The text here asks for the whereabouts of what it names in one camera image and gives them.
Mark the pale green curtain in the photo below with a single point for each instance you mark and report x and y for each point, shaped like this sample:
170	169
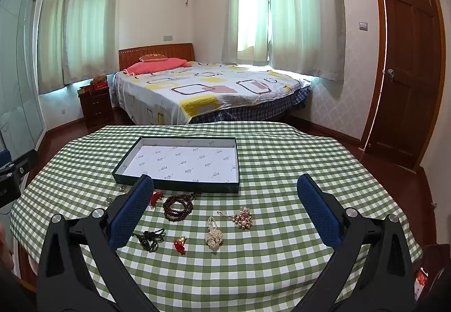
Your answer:
53	34
246	9
91	16
306	16

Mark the dark green shallow tray box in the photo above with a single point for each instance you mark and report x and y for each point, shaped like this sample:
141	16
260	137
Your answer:
183	160

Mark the small red gold charm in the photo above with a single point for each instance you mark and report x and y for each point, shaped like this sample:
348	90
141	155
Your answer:
180	247

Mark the patterned white yellow bedspread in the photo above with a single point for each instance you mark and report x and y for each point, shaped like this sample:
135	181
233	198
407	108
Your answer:
197	86

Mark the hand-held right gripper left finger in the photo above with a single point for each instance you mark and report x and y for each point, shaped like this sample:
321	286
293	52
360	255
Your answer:
132	213

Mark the pearl cluster ornament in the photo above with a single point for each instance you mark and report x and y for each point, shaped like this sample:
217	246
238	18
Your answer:
214	240

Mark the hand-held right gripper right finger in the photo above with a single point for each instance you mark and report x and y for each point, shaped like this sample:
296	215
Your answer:
319	210

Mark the flat red box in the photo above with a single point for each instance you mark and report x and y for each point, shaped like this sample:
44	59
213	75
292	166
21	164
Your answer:
84	89

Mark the glass wardrobe door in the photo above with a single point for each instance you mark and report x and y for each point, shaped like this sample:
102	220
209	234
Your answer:
17	86

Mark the wall light switch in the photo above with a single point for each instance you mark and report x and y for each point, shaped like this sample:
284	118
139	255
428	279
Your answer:
363	25

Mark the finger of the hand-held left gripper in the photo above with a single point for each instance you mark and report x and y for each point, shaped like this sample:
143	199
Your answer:
24	160

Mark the wooden bed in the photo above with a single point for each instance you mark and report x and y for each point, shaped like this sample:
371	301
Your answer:
155	51

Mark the brown object on nightstand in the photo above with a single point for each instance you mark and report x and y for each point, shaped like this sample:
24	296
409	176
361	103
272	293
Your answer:
98	79

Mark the orange cushion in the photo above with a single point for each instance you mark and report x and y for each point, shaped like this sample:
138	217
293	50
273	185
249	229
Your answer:
151	57

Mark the red white packet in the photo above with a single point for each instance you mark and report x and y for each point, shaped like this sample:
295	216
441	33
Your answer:
421	282

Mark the green checked tablecloth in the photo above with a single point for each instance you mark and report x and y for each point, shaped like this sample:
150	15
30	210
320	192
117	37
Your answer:
267	262

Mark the brown wooden door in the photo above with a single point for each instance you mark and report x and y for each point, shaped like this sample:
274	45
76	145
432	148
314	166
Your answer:
405	69

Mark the red tassel knot ornament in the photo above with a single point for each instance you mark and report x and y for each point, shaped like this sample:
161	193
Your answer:
155	197

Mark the metal door knob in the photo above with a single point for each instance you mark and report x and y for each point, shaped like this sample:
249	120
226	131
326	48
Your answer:
391	73

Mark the blue plaid bed sheet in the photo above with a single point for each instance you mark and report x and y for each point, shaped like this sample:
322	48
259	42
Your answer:
264	108

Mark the pink pillow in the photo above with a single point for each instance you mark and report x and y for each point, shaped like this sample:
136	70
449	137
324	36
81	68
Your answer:
155	65

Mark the white jade bangle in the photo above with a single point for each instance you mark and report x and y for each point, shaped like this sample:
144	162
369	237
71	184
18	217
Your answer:
108	200

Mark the dark wooden nightstand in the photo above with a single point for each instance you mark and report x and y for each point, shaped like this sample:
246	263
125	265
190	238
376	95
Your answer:
97	108

